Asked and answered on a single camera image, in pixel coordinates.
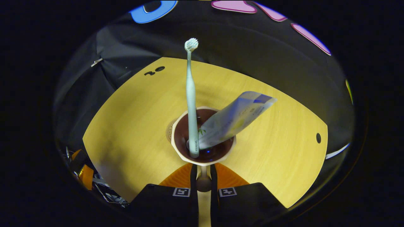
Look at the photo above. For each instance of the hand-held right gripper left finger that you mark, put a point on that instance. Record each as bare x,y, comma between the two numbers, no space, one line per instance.
157,205

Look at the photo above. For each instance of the pale green toothbrush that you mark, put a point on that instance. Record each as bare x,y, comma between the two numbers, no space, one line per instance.
191,101

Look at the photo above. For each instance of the small white clip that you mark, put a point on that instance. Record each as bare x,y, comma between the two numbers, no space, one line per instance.
96,62

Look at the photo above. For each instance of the round cork coaster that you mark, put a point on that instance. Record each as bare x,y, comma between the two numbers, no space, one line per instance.
168,132

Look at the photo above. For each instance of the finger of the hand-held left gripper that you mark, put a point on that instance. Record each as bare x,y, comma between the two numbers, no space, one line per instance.
75,155
86,176

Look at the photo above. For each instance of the white toothpaste tube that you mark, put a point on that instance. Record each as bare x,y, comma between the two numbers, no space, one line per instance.
233,118

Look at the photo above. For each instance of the beige cup with brown inside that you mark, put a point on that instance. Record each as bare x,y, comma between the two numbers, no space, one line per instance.
181,135

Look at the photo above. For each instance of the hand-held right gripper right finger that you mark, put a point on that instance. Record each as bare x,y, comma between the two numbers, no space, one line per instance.
249,205

